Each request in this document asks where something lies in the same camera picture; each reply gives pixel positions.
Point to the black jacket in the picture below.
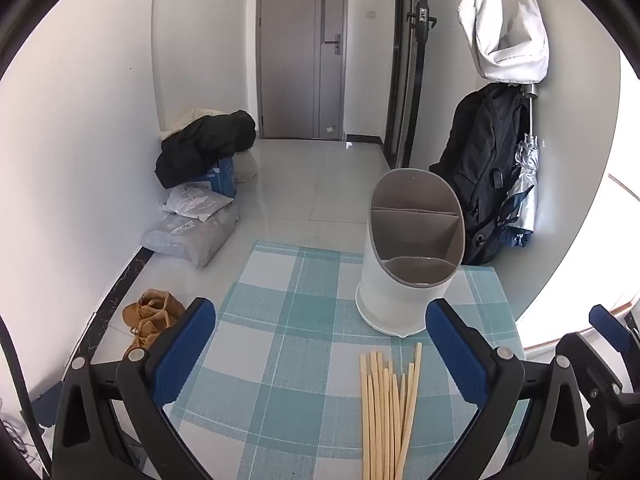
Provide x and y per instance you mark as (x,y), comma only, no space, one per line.
(205,145)

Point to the brown suede boots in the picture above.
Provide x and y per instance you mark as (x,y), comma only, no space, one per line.
(150,317)

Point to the black metal frame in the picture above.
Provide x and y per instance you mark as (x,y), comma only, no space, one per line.
(405,85)

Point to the black backpack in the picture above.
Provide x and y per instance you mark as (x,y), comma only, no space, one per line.
(480,160)

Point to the bundle of wooden chopsticks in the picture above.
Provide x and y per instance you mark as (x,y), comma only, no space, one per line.
(385,425)

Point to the white plastic package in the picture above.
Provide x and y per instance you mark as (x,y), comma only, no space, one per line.
(192,202)

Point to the metal coat stand pole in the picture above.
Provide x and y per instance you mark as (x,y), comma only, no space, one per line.
(529,110)

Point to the dark blue flat cardboard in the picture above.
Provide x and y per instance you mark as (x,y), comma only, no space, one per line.
(47,407)

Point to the teal checked tablecloth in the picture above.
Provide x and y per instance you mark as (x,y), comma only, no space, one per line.
(280,340)

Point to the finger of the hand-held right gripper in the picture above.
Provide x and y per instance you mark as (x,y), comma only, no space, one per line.
(607,325)
(595,370)

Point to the beige cloth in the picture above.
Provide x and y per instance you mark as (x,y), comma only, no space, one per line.
(182,122)

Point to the grey plastic package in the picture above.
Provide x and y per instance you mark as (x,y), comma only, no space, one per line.
(195,237)

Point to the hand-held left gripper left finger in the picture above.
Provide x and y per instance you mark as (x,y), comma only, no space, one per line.
(182,355)

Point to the blue cardboard box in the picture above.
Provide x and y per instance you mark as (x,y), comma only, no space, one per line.
(222,177)

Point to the black thin pole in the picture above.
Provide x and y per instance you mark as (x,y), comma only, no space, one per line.
(25,395)

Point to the white utensil holder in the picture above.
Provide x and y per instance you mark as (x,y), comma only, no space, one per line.
(390,290)

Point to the grey door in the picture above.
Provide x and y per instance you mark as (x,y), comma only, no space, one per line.
(295,60)

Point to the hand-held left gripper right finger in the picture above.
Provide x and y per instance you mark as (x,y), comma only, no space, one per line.
(457,355)

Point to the white hanging bag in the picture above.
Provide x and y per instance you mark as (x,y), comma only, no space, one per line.
(500,35)

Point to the silver navy folded umbrella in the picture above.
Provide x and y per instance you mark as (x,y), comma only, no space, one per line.
(525,185)

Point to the beige sack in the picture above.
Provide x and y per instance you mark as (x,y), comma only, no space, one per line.
(247,167)

